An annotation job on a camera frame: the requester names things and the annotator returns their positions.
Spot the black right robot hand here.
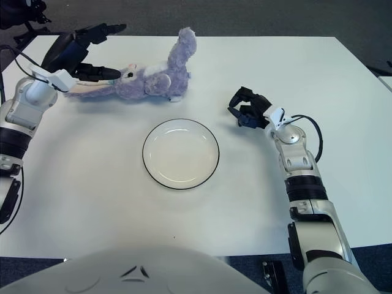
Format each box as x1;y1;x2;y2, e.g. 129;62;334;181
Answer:
227;86;273;129

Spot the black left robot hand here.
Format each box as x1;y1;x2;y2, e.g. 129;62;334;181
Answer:
41;23;128;83

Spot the purple plush bunny doll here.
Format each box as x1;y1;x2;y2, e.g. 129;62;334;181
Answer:
63;26;197;104

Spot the white plate with black rim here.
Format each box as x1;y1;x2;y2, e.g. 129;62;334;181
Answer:
142;118;221;192

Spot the black office chair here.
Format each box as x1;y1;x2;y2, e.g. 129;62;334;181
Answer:
0;0;67;47

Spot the white side table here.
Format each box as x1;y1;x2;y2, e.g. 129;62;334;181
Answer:
378;75;392;92

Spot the grey robot torso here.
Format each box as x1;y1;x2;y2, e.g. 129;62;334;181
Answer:
0;244;273;294

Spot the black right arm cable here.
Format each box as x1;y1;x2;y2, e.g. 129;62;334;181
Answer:
290;115;323;162

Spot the black metal bracket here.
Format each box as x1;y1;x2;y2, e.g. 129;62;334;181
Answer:
262;260;287;294

